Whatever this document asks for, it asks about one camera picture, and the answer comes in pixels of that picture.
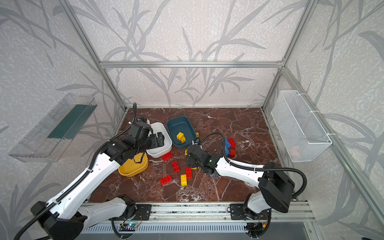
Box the red lego brick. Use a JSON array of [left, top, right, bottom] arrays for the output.
[[172, 161, 181, 173], [160, 175, 173, 186], [186, 168, 193, 179], [162, 152, 173, 162]]

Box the yellow lego brick front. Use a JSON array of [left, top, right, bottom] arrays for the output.
[[181, 175, 188, 187]]

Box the yellow plastic bin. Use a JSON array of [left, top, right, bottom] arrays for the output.
[[118, 153, 149, 178]]

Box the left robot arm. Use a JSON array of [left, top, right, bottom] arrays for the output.
[[14, 118, 164, 240]]

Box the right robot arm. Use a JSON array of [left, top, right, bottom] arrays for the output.
[[186, 132, 308, 220]]

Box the white plastic bin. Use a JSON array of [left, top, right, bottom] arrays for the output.
[[147, 122, 172, 158]]

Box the blue lego cluster far right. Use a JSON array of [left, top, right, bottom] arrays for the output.
[[224, 139, 231, 157]]

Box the teal plastic bin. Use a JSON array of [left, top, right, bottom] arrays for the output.
[[166, 116, 197, 150]]

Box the red lego far right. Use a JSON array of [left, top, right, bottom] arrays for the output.
[[228, 138, 236, 148]]

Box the aluminium front rail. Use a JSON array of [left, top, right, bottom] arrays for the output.
[[80, 201, 316, 224]]

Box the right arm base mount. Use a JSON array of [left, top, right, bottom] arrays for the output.
[[227, 204, 272, 223]]

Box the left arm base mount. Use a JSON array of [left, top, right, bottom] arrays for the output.
[[121, 204, 152, 221]]

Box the clear plastic wall shelf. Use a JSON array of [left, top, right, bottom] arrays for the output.
[[9, 94, 97, 163]]

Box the white wire wall basket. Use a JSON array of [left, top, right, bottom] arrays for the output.
[[271, 90, 332, 162]]

